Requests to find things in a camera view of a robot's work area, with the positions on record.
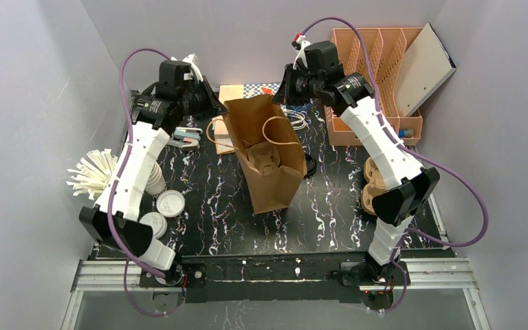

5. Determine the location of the brown paper bag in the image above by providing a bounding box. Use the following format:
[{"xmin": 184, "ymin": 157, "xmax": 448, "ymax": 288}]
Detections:
[{"xmin": 219, "ymin": 94, "xmax": 307, "ymax": 214}]

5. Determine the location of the white lid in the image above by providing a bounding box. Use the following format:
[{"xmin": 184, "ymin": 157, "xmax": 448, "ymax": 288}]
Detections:
[
  {"xmin": 156, "ymin": 190, "xmax": 186, "ymax": 218},
  {"xmin": 138, "ymin": 212, "xmax": 168, "ymax": 240}
]

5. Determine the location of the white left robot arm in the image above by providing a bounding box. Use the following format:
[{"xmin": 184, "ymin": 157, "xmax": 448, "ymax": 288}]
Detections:
[{"xmin": 79, "ymin": 54, "xmax": 226, "ymax": 278}]

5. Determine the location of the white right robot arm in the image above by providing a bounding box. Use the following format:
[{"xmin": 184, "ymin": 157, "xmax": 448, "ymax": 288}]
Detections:
[{"xmin": 273, "ymin": 35, "xmax": 440, "ymax": 266}]

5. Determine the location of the orange file organizer rack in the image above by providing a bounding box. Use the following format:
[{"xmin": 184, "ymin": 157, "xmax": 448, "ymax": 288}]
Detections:
[{"xmin": 331, "ymin": 27, "xmax": 423, "ymax": 146}]

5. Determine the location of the stack of white lids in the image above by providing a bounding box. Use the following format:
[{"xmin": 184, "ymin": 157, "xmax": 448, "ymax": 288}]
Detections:
[{"xmin": 145, "ymin": 162, "xmax": 166, "ymax": 195}]

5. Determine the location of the white folder board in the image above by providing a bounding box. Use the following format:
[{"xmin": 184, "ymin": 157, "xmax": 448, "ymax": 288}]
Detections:
[{"xmin": 394, "ymin": 23, "xmax": 457, "ymax": 117}]

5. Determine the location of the green cup of stirrers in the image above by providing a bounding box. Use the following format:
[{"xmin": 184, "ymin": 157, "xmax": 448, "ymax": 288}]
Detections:
[{"xmin": 66, "ymin": 148, "xmax": 118, "ymax": 201}]

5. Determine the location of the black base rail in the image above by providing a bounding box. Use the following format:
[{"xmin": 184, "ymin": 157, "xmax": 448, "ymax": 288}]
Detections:
[{"xmin": 168, "ymin": 253, "xmax": 402, "ymax": 294}]

